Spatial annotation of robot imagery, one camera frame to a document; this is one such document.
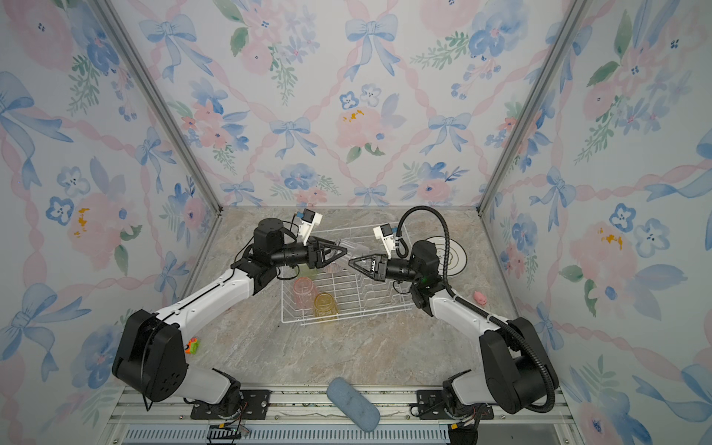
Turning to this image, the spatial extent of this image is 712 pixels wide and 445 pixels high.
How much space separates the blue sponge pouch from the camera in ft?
2.32

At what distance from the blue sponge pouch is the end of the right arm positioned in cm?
33

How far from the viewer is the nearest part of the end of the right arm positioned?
0.68 meters
